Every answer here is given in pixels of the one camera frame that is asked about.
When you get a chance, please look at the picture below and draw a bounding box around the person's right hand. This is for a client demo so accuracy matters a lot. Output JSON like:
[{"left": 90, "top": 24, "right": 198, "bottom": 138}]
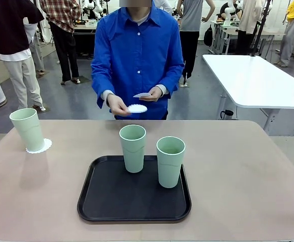
[{"left": 108, "top": 95, "right": 132, "bottom": 116}]

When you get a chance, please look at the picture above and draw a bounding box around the person's left hand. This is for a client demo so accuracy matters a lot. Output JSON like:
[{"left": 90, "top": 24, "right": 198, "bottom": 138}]
[{"left": 139, "top": 87, "right": 163, "bottom": 102}]

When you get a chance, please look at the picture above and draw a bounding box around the pale green plastic cup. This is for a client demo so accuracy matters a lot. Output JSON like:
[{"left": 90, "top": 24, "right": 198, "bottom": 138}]
[
  {"left": 156, "top": 136, "right": 187, "bottom": 189},
  {"left": 119, "top": 124, "right": 147, "bottom": 173},
  {"left": 9, "top": 108, "right": 45, "bottom": 152}
]

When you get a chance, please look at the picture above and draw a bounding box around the person's right forearm blue sleeve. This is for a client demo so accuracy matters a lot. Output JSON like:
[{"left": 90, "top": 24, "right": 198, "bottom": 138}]
[{"left": 91, "top": 73, "right": 116, "bottom": 109}]

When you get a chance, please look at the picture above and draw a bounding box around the person's left forearm blue sleeve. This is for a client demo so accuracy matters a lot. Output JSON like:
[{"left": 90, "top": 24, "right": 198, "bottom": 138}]
[{"left": 157, "top": 68, "right": 185, "bottom": 96}]

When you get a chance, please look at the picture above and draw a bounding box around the person in blue shirt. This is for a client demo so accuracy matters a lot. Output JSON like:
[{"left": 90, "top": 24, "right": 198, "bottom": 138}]
[{"left": 91, "top": 0, "right": 185, "bottom": 120}]

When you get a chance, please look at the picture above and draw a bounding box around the black bag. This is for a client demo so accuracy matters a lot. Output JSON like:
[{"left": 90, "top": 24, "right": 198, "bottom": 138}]
[{"left": 203, "top": 24, "right": 214, "bottom": 46}]

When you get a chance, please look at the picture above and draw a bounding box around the background workbench with items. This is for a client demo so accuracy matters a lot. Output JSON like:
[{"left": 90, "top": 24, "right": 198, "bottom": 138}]
[{"left": 73, "top": 20, "right": 99, "bottom": 32}]

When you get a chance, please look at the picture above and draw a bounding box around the person in grey shirt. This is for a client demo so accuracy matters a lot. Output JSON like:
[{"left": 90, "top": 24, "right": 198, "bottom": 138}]
[{"left": 177, "top": 0, "right": 216, "bottom": 80}]

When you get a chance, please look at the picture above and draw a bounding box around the person in white top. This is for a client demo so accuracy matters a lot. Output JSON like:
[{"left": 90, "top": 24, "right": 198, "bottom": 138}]
[{"left": 153, "top": 0, "right": 173, "bottom": 15}]

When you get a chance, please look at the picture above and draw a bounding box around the black plastic tray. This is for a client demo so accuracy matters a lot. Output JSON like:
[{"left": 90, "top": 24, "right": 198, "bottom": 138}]
[{"left": 77, "top": 154, "right": 192, "bottom": 222}]

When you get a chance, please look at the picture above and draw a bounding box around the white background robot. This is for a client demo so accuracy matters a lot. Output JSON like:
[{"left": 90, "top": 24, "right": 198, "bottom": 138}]
[{"left": 83, "top": 0, "right": 107, "bottom": 20}]

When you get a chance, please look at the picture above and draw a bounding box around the white table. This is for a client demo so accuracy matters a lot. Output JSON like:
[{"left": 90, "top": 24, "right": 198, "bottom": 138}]
[{"left": 202, "top": 53, "right": 294, "bottom": 137}]

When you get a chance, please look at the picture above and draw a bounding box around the person in plaid shirt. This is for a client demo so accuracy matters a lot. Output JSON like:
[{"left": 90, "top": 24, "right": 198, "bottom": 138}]
[{"left": 39, "top": 0, "right": 83, "bottom": 85}]

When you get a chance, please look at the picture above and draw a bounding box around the seated person in black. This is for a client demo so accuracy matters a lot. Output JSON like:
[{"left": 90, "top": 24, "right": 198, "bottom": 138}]
[{"left": 217, "top": 2, "right": 236, "bottom": 22}]

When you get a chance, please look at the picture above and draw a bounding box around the person in cream jacket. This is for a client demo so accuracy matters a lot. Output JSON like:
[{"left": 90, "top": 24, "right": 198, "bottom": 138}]
[{"left": 237, "top": 0, "right": 263, "bottom": 50}]

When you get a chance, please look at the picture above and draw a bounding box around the black stand pole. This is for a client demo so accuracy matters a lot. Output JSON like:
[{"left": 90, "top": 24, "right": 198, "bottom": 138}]
[{"left": 250, "top": 0, "right": 273, "bottom": 57}]

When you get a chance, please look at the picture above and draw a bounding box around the grey background workbench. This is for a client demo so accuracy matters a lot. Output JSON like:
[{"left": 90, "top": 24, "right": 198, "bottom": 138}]
[{"left": 211, "top": 20, "right": 286, "bottom": 55}]

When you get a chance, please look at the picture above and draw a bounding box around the person in black top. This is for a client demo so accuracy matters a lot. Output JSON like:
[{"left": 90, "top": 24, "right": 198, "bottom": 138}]
[{"left": 0, "top": 0, "right": 45, "bottom": 110}]

